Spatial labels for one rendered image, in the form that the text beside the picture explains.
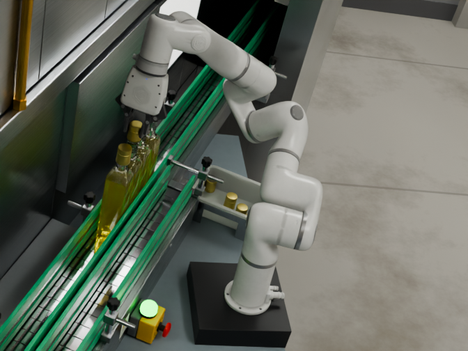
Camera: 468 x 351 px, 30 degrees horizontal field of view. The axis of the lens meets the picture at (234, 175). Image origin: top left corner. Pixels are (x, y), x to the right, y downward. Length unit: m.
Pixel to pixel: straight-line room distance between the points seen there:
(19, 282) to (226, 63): 0.73
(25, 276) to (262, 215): 0.59
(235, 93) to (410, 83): 2.94
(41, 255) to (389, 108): 2.95
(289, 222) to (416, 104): 2.93
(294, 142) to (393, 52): 3.18
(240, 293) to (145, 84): 0.59
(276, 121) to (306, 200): 0.23
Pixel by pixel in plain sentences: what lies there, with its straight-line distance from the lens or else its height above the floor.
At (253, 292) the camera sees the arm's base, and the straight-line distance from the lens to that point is 2.26.
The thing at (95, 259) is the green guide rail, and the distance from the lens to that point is 2.13.
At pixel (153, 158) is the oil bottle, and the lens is 2.34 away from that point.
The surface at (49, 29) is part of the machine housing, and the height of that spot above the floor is 1.51.
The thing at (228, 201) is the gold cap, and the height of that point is 0.80.
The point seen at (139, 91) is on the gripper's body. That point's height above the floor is 1.29.
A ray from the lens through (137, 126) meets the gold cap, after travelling 2.16.
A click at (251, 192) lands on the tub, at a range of 2.67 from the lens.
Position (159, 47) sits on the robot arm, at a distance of 2.06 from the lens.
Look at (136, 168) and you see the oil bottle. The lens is 2.22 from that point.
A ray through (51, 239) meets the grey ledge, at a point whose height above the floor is 0.88.
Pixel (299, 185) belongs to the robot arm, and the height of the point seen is 1.16.
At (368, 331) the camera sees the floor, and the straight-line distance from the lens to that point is 3.54.
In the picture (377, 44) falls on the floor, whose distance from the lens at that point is 5.42.
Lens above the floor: 2.48
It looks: 38 degrees down
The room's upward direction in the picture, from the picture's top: 16 degrees clockwise
